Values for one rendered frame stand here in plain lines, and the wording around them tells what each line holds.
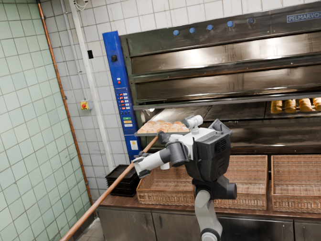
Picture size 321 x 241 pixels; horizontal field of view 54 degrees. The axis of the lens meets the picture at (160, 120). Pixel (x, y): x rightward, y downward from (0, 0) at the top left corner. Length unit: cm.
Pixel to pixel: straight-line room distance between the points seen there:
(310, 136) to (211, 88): 94
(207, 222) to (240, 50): 143
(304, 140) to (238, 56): 93
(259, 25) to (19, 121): 227
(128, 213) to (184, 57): 155
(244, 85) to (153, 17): 101
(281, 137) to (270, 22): 100
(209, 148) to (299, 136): 122
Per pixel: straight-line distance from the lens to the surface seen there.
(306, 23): 280
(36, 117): 333
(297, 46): 280
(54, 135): 351
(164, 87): 305
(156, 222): 305
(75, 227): 183
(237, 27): 282
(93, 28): 327
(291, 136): 300
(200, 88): 294
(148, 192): 295
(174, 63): 295
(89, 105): 341
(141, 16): 303
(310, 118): 294
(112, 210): 320
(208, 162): 201
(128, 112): 324
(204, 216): 237
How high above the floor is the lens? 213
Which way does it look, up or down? 17 degrees down
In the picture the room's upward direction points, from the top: 10 degrees counter-clockwise
